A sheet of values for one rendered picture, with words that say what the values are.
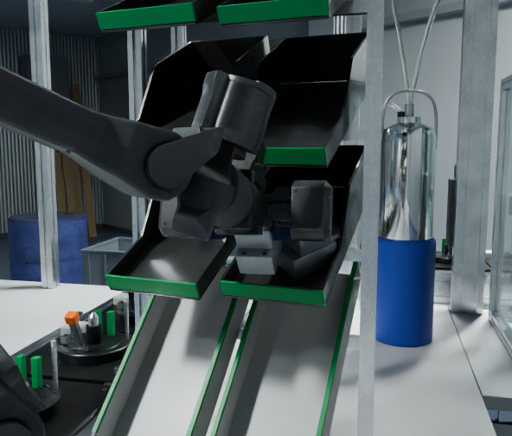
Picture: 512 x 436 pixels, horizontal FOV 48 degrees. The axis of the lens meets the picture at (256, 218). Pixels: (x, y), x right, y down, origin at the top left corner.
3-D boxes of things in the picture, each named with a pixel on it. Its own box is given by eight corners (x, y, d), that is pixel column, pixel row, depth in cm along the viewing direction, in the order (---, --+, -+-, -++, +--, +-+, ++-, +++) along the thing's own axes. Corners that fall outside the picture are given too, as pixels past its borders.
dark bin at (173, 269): (200, 300, 69) (186, 250, 65) (109, 290, 74) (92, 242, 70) (274, 187, 91) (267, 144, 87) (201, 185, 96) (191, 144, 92)
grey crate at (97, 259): (199, 302, 277) (198, 254, 274) (80, 294, 290) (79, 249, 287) (222, 281, 318) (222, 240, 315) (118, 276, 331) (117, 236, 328)
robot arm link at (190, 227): (212, 242, 47) (245, 137, 48) (151, 224, 49) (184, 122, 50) (236, 252, 54) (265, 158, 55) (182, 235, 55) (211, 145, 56)
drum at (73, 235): (76, 310, 476) (72, 208, 465) (103, 328, 431) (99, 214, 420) (3, 323, 442) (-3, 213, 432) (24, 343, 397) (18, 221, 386)
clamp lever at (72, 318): (82, 350, 106) (73, 317, 102) (73, 349, 106) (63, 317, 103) (91, 337, 109) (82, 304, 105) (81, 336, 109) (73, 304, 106)
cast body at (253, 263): (275, 275, 67) (265, 232, 62) (239, 274, 68) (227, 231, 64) (287, 226, 73) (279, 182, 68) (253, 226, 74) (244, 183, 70)
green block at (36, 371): (38, 389, 91) (37, 358, 90) (31, 388, 91) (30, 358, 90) (42, 386, 92) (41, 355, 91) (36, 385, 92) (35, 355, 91)
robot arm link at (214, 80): (143, 179, 44) (190, 35, 45) (104, 175, 51) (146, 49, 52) (256, 221, 51) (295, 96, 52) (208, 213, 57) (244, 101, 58)
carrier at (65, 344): (124, 393, 98) (123, 322, 97) (1, 381, 104) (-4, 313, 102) (175, 345, 122) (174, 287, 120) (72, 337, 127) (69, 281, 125)
